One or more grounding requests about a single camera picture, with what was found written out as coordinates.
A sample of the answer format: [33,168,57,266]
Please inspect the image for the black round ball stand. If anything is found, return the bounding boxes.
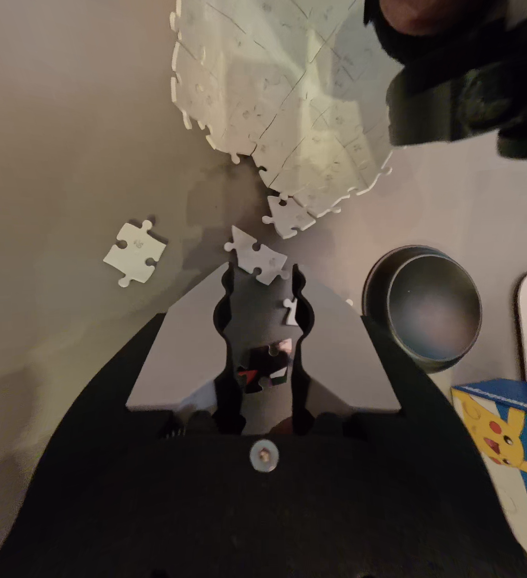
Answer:
[362,245,484,375]

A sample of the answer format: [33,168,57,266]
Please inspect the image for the joined pair of puzzle pieces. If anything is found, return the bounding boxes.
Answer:
[224,225,290,286]

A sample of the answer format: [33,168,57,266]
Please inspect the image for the blue cartoon puzzle box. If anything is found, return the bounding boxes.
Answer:
[451,378,527,578]

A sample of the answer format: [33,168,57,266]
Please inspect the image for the person's left hand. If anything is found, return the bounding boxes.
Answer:
[379,0,470,37]

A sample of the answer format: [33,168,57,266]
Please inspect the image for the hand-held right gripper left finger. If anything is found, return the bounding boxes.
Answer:
[126,261,246,435]

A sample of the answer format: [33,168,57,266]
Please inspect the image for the colourful puzzle piece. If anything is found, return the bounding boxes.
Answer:
[235,337,294,394]

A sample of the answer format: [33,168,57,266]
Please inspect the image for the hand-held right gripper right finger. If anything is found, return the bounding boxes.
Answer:
[290,264,402,435]

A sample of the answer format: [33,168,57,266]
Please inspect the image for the partly built puzzle ball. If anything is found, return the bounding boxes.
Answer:
[169,0,404,218]

